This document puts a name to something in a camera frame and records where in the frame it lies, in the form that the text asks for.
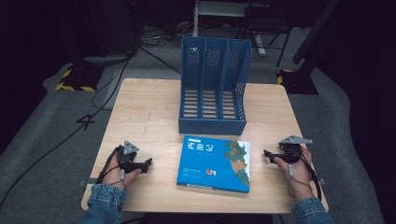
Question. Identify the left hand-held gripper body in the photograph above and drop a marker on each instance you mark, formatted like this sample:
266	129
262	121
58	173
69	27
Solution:
128	155

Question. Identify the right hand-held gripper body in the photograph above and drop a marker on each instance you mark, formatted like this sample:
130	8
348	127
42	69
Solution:
292	148

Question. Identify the person's left hand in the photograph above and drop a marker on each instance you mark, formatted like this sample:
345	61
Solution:
116	176

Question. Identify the person's right hand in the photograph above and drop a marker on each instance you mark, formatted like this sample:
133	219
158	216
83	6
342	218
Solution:
298	177

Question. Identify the grey table clamp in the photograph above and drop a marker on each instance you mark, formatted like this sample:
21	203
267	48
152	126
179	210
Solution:
322	181
87	182

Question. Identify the blue book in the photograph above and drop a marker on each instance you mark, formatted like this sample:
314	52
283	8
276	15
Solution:
205	161

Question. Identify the black yellow striped stand base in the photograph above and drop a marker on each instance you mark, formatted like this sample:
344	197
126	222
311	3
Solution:
295	81
76	81

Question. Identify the blue plastic file rack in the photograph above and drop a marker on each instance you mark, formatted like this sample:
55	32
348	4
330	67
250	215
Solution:
214	93

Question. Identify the black slanted stand pole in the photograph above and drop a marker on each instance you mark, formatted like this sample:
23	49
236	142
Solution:
314	31

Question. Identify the black chair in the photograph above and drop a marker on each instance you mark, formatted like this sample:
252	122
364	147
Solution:
267	21

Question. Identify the white metal desk frame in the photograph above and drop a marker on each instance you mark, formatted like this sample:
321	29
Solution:
218	9

